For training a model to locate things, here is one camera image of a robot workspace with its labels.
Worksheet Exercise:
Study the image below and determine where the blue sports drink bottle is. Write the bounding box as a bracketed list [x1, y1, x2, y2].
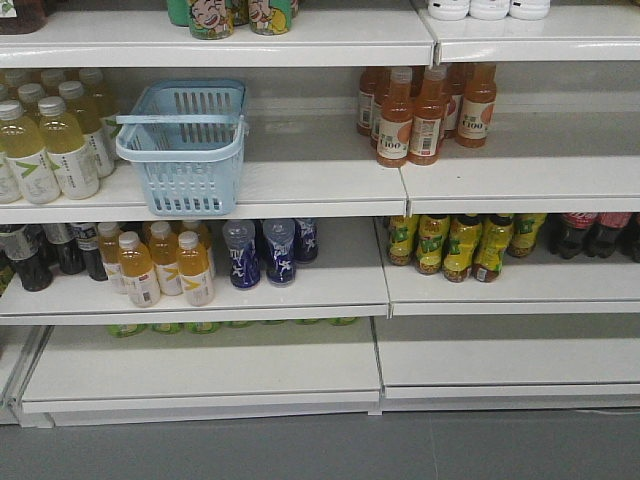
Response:
[223, 220, 261, 289]
[263, 218, 296, 286]
[294, 218, 319, 263]

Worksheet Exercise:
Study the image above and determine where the yellow iced tea bottle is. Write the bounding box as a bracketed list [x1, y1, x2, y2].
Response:
[415, 214, 450, 275]
[507, 213, 547, 258]
[472, 213, 514, 283]
[442, 213, 482, 283]
[387, 215, 420, 266]

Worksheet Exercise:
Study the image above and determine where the orange C100 juice bottle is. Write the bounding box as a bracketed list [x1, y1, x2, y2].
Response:
[407, 65, 447, 165]
[455, 63, 497, 148]
[376, 66, 413, 168]

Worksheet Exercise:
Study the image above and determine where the white metal shelving unit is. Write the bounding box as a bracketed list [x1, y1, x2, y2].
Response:
[1, 1, 639, 428]

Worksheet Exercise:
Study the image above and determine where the green cartoon tea bottle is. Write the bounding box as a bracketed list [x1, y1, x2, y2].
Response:
[187, 0, 234, 40]
[248, 0, 292, 36]

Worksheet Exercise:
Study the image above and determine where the light blue plastic basket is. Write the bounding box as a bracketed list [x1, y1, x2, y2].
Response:
[116, 79, 248, 217]

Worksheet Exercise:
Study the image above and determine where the orange vitamin drink bottle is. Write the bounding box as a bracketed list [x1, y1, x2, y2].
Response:
[177, 231, 214, 307]
[97, 222, 126, 294]
[118, 231, 161, 307]
[149, 221, 182, 296]

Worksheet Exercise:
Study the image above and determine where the dark tea bottle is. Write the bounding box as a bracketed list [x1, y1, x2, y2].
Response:
[42, 223, 85, 275]
[71, 222, 108, 281]
[1, 224, 53, 292]

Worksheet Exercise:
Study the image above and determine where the pale yellow drink bottle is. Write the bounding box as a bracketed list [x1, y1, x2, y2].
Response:
[1, 100, 61, 204]
[58, 80, 115, 178]
[38, 96, 99, 200]

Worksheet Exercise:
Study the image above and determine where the dark cola bottle red label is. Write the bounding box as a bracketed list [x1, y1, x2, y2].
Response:
[549, 212, 598, 260]
[585, 212, 632, 258]

